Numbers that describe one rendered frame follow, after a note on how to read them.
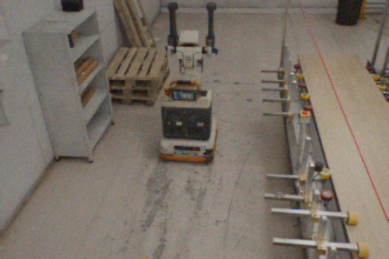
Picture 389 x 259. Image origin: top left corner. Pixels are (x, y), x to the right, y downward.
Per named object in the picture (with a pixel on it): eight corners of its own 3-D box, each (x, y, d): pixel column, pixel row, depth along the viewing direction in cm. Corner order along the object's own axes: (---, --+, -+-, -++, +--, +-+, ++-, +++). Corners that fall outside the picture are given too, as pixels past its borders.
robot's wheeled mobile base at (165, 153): (213, 163, 441) (213, 145, 428) (158, 160, 450) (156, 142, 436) (218, 132, 497) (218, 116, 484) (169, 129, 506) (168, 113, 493)
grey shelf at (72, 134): (56, 161, 461) (21, 31, 378) (83, 122, 536) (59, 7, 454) (92, 162, 455) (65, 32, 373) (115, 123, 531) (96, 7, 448)
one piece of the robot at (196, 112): (209, 149, 441) (209, 83, 397) (162, 147, 448) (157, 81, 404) (213, 134, 469) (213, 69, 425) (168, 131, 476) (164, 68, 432)
